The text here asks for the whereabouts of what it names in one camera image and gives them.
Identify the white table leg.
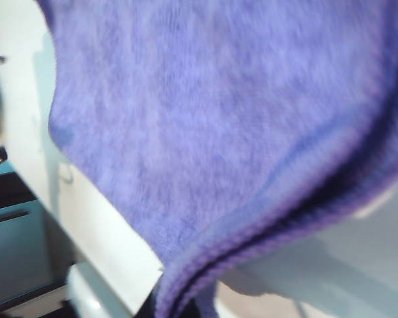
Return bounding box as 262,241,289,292
67,264,145,318

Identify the purple microfiber cloth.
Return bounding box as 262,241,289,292
36,0,398,318

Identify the teal drawer cabinet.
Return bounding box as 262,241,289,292
0,165,74,313

